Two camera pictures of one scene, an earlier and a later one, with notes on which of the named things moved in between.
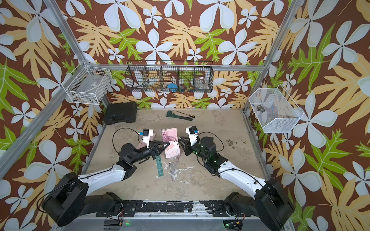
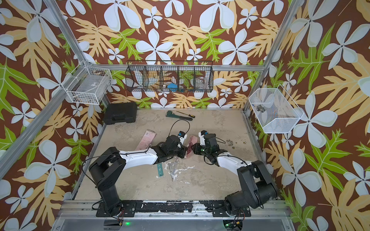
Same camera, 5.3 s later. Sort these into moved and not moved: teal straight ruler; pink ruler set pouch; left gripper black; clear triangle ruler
Moved: left gripper black
Not moved: teal straight ruler; pink ruler set pouch; clear triangle ruler
